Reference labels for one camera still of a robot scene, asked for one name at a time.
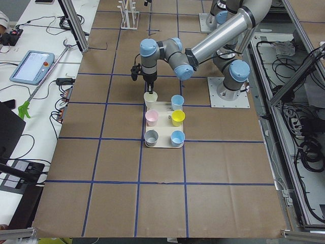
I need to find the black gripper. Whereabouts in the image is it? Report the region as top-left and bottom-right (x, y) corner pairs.
(142, 72), (157, 94)

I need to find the blue teach pendant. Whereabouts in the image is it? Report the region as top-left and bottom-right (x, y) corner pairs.
(9, 50), (55, 85)

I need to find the yellow cup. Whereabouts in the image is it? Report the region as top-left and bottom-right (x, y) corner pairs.
(172, 110), (185, 127)

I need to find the green handled reacher grabber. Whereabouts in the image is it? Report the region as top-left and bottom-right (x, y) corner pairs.
(18, 39), (73, 119)

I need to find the pink cup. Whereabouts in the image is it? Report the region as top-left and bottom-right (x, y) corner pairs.
(145, 109), (159, 127)

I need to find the light blue cup front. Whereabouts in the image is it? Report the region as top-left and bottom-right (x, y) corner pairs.
(171, 130), (185, 147)

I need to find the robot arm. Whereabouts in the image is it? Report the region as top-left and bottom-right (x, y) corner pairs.
(206, 0), (228, 29)
(131, 1), (272, 93)

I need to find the light blue cup near base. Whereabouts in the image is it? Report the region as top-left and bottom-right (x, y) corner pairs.
(171, 95), (184, 111)

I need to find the white wire cup rack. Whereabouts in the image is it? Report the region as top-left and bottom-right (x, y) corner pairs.
(117, 0), (140, 30)

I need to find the white ikea cup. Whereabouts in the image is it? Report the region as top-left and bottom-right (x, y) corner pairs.
(143, 91), (158, 110)

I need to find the cream plastic tray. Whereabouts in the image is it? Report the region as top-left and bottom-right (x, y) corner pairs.
(145, 102), (183, 148)

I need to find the grey cup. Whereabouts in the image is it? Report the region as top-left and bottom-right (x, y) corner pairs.
(144, 130), (159, 147)

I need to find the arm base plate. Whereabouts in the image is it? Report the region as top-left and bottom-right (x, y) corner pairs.
(199, 13), (219, 34)
(207, 77), (250, 109)

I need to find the aluminium frame post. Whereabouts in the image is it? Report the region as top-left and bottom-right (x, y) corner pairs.
(58, 0), (89, 53)

